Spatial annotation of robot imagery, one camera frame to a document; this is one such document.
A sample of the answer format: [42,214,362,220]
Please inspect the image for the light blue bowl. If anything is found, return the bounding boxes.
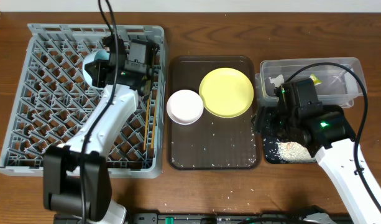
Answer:
[82,49,109,90]

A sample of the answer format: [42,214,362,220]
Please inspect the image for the white tissue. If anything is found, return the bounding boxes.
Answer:
[269,74,285,88]

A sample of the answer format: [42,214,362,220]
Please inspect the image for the wooden chopstick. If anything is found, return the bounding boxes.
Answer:
[150,55,159,149]
[144,97,150,151]

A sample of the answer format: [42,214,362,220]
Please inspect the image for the green orange snack wrapper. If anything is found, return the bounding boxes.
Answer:
[310,73,322,85]

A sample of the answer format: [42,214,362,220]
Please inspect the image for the white round bowl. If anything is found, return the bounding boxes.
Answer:
[166,90,204,125]

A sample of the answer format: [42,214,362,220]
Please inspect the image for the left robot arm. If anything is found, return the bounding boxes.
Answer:
[43,35,159,223]

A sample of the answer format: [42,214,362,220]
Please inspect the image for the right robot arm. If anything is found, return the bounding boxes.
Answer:
[252,78,381,223]

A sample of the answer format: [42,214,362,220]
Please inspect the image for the black plastic waste tray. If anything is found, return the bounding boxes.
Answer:
[258,105,352,164]

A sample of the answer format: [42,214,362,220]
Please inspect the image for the pile of rice waste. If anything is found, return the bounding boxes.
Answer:
[262,137,316,164]

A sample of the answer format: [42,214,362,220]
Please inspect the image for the grey plastic dishwasher rack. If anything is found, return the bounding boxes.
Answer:
[0,24,168,179]

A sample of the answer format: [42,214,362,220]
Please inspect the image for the clear plastic waste bin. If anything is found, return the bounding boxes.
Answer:
[255,57,365,108]

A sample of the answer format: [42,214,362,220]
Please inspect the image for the yellow round plate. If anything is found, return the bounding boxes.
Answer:
[199,67,254,118]

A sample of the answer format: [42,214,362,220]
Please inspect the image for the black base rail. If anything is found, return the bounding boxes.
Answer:
[53,212,349,224]

